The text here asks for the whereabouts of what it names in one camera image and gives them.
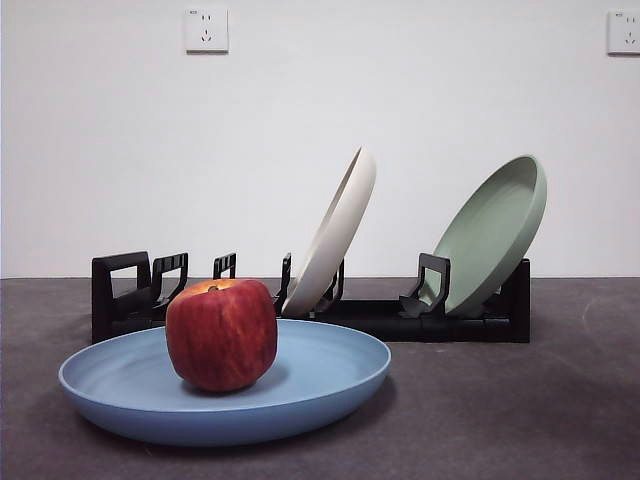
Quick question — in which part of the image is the cream white plate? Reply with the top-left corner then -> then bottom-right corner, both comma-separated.
281,145 -> 377,317

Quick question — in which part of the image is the white wall socket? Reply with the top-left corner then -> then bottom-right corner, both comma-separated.
185,6 -> 230,54
606,9 -> 640,56

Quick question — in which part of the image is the green plate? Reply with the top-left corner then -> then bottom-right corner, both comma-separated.
418,154 -> 548,317

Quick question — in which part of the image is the black plate rack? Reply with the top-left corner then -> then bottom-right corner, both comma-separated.
91,251 -> 532,345

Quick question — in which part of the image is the blue plate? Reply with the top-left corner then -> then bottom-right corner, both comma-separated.
57,318 -> 392,447

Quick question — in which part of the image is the red apple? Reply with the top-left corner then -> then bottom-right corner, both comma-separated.
165,278 -> 279,393

